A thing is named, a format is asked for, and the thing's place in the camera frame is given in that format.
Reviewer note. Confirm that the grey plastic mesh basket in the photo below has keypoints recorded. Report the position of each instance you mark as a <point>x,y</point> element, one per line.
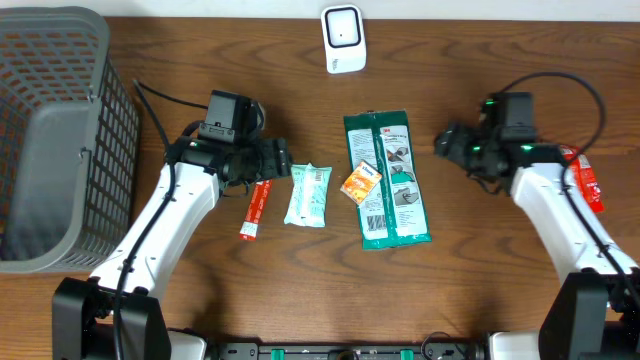
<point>69,141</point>

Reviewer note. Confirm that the orange-red snack bag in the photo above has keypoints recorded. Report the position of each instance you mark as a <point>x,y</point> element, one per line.
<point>584,177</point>

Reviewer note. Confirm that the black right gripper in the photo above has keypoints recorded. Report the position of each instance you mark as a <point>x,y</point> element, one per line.
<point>450,140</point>

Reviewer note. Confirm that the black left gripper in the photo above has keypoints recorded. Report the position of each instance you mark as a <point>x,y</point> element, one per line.
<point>275,160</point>

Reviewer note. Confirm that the orange Kleenex tissue pack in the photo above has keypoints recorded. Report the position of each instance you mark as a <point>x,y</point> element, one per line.
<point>361,182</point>

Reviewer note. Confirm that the mint green wipes pack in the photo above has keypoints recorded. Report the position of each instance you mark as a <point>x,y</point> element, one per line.
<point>308,201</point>

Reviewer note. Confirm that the red stick packet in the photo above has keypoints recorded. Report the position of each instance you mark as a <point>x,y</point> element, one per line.
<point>249,228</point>

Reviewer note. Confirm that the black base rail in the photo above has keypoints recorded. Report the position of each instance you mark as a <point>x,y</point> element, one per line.
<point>432,349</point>

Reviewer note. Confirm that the white barcode scanner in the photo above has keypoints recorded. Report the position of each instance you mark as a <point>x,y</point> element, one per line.
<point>344,39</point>

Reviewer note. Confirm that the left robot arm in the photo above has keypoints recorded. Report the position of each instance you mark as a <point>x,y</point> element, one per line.
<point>116,313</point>

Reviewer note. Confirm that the green 3M wipes package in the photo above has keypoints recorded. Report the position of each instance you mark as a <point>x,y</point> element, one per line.
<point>392,213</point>

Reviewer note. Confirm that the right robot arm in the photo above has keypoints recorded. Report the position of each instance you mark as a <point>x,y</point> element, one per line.
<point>595,314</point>

